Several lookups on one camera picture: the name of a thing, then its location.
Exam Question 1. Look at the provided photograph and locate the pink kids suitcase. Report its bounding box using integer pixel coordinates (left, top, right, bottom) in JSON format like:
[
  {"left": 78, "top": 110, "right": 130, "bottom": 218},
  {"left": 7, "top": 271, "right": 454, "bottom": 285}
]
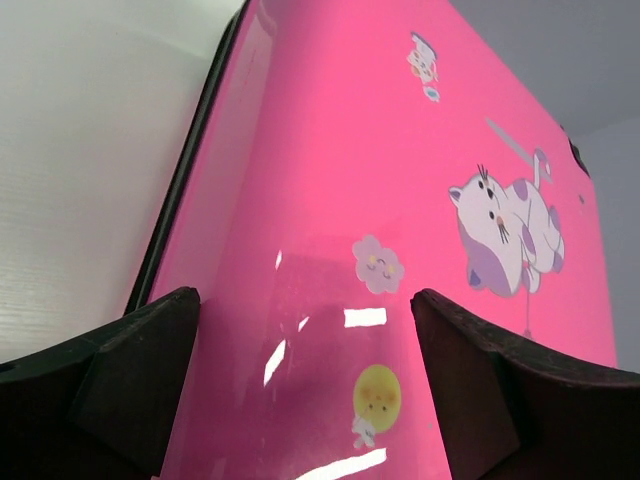
[{"left": 151, "top": 1, "right": 617, "bottom": 479}]

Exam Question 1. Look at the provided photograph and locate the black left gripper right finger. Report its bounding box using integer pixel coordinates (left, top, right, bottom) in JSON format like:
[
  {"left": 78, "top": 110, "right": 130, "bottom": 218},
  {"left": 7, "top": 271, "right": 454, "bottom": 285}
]
[{"left": 411, "top": 289, "right": 639, "bottom": 479}]

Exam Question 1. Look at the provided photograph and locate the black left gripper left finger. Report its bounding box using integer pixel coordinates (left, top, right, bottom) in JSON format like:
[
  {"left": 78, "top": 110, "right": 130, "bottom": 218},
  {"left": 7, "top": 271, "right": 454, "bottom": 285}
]
[{"left": 1, "top": 287, "right": 200, "bottom": 479}]

